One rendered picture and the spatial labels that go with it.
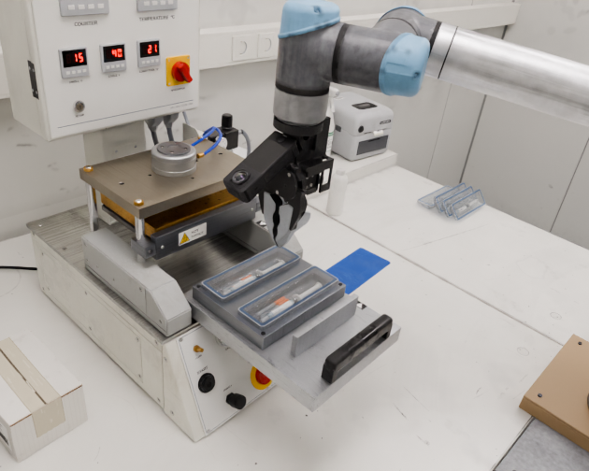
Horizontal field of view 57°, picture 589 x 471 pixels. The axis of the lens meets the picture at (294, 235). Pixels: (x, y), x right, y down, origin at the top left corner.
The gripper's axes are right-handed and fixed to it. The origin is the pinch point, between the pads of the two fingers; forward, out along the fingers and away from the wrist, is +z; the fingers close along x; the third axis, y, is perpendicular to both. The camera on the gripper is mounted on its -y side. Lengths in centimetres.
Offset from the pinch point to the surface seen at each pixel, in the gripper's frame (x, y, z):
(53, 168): 79, -1, 19
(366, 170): 46, 92, 31
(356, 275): 11, 44, 33
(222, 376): 1.3, -8.8, 25.4
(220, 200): 18.7, 4.1, 2.4
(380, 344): -19.3, 5.1, 11.2
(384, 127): 48, 103, 19
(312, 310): -8.3, 1.3, 9.6
